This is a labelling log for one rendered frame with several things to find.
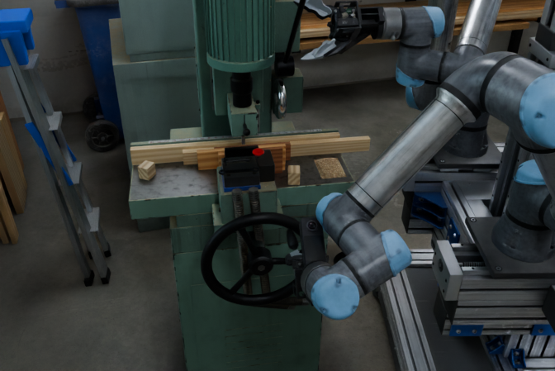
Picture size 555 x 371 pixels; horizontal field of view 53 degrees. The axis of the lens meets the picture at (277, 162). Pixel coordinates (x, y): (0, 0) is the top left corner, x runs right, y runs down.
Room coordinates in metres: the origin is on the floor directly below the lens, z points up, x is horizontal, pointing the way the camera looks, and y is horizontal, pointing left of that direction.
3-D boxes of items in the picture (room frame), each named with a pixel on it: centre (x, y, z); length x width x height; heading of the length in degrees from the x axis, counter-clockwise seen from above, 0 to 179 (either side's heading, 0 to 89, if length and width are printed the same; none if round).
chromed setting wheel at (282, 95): (1.52, 0.00, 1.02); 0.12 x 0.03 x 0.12; 10
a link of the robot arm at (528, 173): (1.10, -0.63, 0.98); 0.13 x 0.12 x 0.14; 24
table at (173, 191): (1.26, 0.09, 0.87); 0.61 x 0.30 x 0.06; 100
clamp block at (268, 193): (1.18, 0.08, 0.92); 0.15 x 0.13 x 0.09; 100
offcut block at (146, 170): (1.27, 0.35, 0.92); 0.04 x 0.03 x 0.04; 159
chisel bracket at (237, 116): (1.39, 0.10, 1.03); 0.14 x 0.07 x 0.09; 10
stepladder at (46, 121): (1.88, 0.89, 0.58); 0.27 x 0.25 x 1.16; 103
